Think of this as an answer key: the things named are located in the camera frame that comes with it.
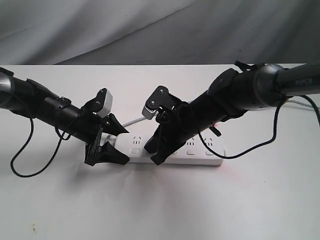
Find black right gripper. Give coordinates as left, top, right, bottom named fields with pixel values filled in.
left=144, top=98, right=215, bottom=165

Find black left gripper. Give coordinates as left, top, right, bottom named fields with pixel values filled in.
left=65, top=109, right=129, bottom=167

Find white five-outlet power strip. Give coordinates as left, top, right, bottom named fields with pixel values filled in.
left=113, top=132, right=224, bottom=166

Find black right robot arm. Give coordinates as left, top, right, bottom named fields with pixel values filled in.
left=142, top=61, right=320, bottom=165

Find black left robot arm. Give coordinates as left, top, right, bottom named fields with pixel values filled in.
left=0, top=68, right=130, bottom=166

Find grey backdrop cloth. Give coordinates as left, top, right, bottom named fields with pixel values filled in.
left=0, top=0, right=320, bottom=65

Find grey power cord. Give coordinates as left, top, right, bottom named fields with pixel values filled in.
left=103, top=94, right=320, bottom=143

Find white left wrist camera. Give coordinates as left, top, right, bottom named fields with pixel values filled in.
left=85, top=88, right=113, bottom=118

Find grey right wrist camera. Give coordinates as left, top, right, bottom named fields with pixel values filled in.
left=141, top=85, right=176, bottom=120

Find black left camera cable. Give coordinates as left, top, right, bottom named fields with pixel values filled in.
left=9, top=99, right=83, bottom=178

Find black camera cable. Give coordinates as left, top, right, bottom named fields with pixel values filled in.
left=172, top=82, right=320, bottom=160
left=9, top=99, right=83, bottom=178

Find black right camera cable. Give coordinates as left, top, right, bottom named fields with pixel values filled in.
left=172, top=82, right=320, bottom=160

